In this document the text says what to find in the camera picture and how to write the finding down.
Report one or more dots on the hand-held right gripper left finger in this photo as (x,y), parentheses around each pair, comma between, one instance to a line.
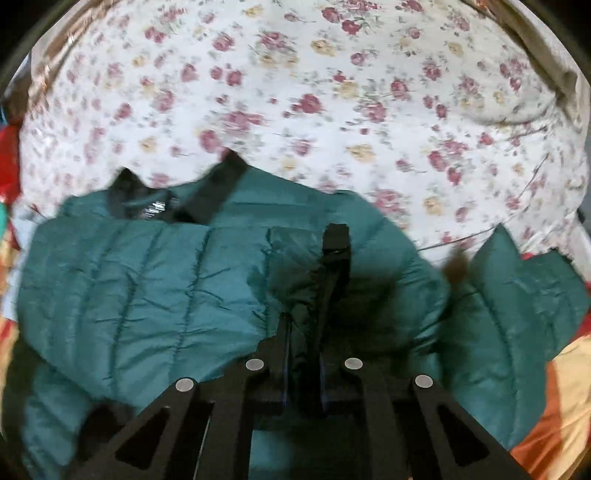
(270,371)

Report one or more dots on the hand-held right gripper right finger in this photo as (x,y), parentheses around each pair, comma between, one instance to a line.
(339,383)

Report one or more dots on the green puffer jacket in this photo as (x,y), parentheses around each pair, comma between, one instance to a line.
(138,286)

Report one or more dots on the orange red printed blanket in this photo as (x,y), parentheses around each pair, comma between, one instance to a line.
(565,392)

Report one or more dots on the floral bed sheet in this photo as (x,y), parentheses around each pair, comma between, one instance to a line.
(323,106)

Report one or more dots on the red garment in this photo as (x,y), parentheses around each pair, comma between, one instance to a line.
(8,161)

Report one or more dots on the beige cloth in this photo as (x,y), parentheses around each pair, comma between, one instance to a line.
(549,55)

